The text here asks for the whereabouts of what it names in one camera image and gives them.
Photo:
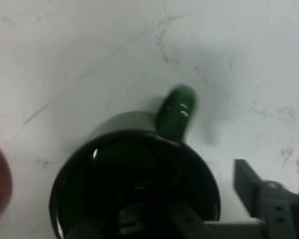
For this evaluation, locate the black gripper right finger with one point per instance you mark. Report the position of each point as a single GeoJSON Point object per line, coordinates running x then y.
{"type": "Point", "coordinates": [276, 209]}

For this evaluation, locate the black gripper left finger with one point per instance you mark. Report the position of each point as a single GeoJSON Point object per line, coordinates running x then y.
{"type": "Point", "coordinates": [184, 221]}

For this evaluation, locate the green enamel mug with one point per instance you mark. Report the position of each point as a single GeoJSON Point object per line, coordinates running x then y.
{"type": "Point", "coordinates": [129, 124]}

